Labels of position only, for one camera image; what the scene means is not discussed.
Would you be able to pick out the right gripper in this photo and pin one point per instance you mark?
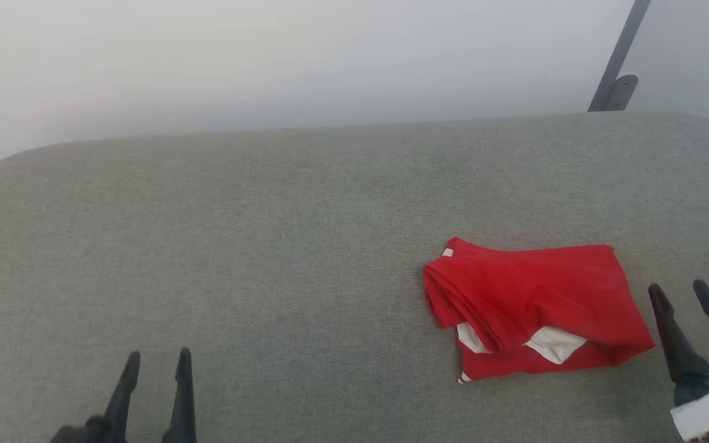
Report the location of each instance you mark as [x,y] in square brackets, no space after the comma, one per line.
[699,387]

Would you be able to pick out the red basketball jersey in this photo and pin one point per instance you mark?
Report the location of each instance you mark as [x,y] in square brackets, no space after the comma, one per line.
[533,289]

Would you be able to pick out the grey metal pole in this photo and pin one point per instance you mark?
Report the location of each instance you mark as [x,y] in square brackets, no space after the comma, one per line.
[622,46]

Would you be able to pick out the grey fabric sofa seat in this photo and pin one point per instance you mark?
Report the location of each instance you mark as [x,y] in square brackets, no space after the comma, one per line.
[268,246]

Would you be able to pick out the grey metal pole bracket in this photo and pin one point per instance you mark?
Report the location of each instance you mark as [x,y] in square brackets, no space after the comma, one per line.
[622,92]

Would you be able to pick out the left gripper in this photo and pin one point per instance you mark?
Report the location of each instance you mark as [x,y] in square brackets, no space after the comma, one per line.
[80,432]

